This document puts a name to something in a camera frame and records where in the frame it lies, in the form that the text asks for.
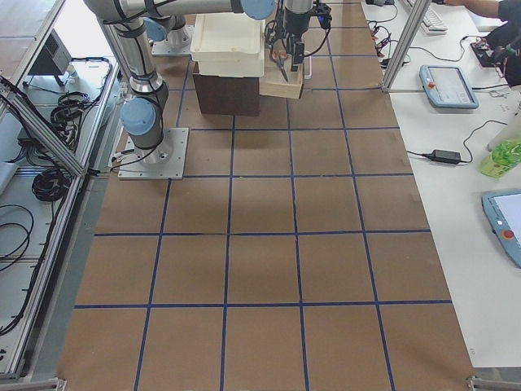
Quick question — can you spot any black power adapter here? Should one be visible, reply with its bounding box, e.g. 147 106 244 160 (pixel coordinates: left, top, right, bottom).
422 149 462 165

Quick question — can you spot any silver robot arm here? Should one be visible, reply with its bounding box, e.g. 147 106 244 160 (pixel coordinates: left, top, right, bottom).
85 1 275 165
265 1 313 72

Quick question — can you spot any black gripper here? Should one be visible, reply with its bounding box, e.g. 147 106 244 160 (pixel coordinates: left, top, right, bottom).
264 20 309 68

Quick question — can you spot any grey electronics box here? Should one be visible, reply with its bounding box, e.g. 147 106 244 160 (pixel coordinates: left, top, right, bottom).
28 29 72 86

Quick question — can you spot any green plastic bottle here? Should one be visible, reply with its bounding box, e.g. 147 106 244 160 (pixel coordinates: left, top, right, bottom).
480 139 520 178

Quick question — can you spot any cream plastic tray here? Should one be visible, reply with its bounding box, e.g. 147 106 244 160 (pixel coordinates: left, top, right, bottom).
190 12 265 61
191 48 265 77

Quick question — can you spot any wooden drawer with white handle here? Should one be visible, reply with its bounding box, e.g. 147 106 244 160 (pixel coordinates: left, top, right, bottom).
259 48 309 99

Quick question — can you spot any teach pendant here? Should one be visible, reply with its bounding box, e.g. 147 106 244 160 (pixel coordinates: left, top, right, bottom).
418 65 479 109
481 190 520 268

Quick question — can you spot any cream plastic tray upper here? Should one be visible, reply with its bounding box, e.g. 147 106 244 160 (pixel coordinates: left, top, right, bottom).
190 12 265 61

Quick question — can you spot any cream plastic tray lower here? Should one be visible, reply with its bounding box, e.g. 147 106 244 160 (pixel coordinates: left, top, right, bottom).
191 48 265 77

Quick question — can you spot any coiled black cable lower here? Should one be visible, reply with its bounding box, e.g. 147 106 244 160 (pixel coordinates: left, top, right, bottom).
31 167 70 203

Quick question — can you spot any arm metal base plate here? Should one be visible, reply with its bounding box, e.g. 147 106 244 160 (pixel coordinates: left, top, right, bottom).
117 128 190 180
147 24 194 57

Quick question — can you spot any aluminium frame post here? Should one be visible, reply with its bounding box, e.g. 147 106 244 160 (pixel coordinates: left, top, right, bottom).
382 0 430 92

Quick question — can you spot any dark brown wooden drawer cabinet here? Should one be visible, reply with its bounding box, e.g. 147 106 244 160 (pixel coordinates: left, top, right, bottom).
192 62 261 116

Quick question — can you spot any coiled black cable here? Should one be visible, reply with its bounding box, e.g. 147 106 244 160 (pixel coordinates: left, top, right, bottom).
50 91 90 143
31 167 70 203

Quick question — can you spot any coiled black cable upper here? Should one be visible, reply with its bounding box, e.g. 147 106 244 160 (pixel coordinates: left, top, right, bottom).
50 91 90 143

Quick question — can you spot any teach pendant lower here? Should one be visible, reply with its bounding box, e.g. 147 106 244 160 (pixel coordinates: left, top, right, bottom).
481 190 520 268

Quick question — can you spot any teach pendant upper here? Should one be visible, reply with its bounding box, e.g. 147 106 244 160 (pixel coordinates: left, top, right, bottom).
418 65 479 109

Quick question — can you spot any white keyboard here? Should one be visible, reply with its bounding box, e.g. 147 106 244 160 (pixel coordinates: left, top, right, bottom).
421 7 448 35

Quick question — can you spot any person in black shirt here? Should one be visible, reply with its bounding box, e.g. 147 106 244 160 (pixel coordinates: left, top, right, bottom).
444 0 520 87

